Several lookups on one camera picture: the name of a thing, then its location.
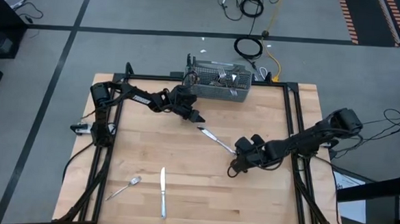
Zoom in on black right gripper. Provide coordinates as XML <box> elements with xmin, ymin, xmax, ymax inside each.
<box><xmin>229</xmin><ymin>133</ymin><xmax>268</xmax><ymax>177</ymax></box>

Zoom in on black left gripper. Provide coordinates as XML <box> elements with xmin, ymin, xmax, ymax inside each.
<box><xmin>166</xmin><ymin>84</ymin><xmax>208</xmax><ymax>124</ymax></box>

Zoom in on silver table knife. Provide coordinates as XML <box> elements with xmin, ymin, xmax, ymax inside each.
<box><xmin>158</xmin><ymin>166</ymin><xmax>169</xmax><ymax>220</ymax></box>
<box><xmin>185</xmin><ymin>52</ymin><xmax>199</xmax><ymax>85</ymax></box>
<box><xmin>195</xmin><ymin>125</ymin><xmax>238</xmax><ymax>155</ymax></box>

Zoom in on grey mesh cutlery basket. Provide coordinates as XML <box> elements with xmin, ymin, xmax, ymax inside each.
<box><xmin>183</xmin><ymin>58</ymin><xmax>253</xmax><ymax>103</ymax></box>

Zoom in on white paper sheet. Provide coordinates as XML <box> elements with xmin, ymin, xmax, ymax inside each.
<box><xmin>330</xmin><ymin>171</ymin><xmax>370</xmax><ymax>224</ymax></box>

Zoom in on black desk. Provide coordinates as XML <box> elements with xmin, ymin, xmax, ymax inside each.
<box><xmin>334</xmin><ymin>169</ymin><xmax>400</xmax><ymax>224</ymax></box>

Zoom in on black mat orange stripes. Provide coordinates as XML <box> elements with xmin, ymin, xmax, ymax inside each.
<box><xmin>334</xmin><ymin>0</ymin><xmax>400</xmax><ymax>49</ymax></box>

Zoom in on black cabinet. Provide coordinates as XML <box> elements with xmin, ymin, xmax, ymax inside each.
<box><xmin>0</xmin><ymin>0</ymin><xmax>29</xmax><ymax>61</ymax></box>

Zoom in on yellow cable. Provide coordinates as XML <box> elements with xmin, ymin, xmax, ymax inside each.
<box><xmin>258</xmin><ymin>0</ymin><xmax>286</xmax><ymax>84</ymax></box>

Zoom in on coiled black cable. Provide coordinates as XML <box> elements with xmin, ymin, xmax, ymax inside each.
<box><xmin>232</xmin><ymin>35</ymin><xmax>265</xmax><ymax>61</ymax></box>
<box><xmin>236</xmin><ymin>0</ymin><xmax>264</xmax><ymax>19</ymax></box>

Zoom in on white cable device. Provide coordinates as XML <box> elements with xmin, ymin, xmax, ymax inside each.
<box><xmin>4</xmin><ymin>0</ymin><xmax>27</xmax><ymax>10</ymax></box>

